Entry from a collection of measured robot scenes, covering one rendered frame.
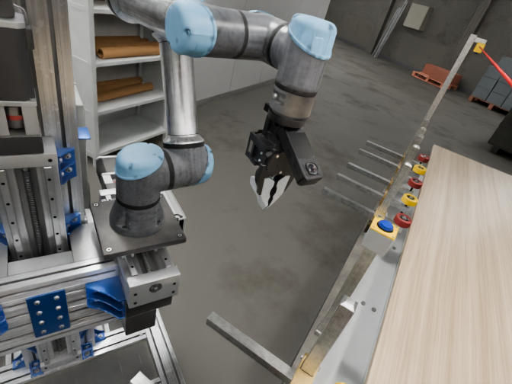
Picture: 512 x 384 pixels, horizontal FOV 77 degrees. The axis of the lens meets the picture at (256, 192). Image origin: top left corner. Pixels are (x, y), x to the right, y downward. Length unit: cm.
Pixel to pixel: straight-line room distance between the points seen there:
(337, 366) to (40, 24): 133
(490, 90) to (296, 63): 1162
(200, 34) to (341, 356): 119
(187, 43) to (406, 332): 103
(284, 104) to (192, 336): 162
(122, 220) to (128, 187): 11
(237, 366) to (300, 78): 164
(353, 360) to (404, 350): 30
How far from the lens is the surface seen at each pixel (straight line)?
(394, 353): 113
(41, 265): 105
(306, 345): 126
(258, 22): 59
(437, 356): 122
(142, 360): 169
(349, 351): 142
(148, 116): 378
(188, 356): 193
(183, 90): 91
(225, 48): 55
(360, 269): 104
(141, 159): 86
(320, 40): 54
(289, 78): 55
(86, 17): 272
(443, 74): 1278
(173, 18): 55
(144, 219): 93
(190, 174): 91
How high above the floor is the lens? 171
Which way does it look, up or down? 33 degrees down
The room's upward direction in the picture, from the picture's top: 16 degrees clockwise
